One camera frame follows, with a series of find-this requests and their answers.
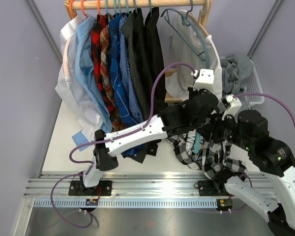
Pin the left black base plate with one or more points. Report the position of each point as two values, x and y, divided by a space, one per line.
77 188

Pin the dark grey pinstripe shirt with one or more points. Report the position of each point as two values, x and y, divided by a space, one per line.
135 81

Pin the blue checked shirt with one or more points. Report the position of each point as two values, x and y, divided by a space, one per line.
133 106

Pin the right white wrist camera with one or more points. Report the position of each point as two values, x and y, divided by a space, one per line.
232 105

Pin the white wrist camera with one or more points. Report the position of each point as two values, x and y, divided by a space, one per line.
232 105
204 79

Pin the white t-shirt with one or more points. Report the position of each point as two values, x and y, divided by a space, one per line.
189 45

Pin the orange hanger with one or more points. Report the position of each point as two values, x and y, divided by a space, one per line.
72 7
98 8
83 9

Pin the red black plaid shirt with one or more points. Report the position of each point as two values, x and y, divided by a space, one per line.
96 57

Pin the grey button shirt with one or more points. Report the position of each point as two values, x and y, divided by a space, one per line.
235 71

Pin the blue striped shirt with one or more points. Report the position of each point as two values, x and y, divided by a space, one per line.
115 73

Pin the aluminium mounting rail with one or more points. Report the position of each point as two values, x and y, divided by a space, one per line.
181 185

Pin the tan red plaid shirt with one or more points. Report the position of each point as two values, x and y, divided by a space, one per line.
105 75

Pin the wooden clothes rail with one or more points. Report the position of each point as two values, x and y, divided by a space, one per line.
111 4

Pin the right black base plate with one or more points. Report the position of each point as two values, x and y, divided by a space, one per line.
206 188

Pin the white plastic basket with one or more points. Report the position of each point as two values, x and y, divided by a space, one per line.
254 84

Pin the wooden rack leg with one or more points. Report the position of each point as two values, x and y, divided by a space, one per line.
66 4
202 19

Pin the white dress shirt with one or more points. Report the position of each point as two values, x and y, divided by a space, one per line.
70 90

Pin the wooden rack right leg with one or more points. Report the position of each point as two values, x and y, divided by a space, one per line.
202 19

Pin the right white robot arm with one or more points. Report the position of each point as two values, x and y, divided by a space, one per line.
273 157

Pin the teal plastic hanger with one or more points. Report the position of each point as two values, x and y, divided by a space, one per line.
197 143

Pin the slotted cable duct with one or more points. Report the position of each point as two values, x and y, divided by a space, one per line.
127 203

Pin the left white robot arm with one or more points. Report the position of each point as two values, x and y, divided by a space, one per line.
174 120

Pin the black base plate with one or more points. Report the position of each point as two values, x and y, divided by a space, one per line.
206 188
77 188

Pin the black white checked shirt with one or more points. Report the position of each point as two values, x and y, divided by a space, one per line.
211 159

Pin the wooden rack base shelf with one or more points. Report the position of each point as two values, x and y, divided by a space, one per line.
168 98

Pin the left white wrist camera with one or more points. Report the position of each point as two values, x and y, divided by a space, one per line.
204 79

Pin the wooden rack left leg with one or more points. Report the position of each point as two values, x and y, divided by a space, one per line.
66 4

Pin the light blue shirt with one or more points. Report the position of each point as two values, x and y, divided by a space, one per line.
88 81

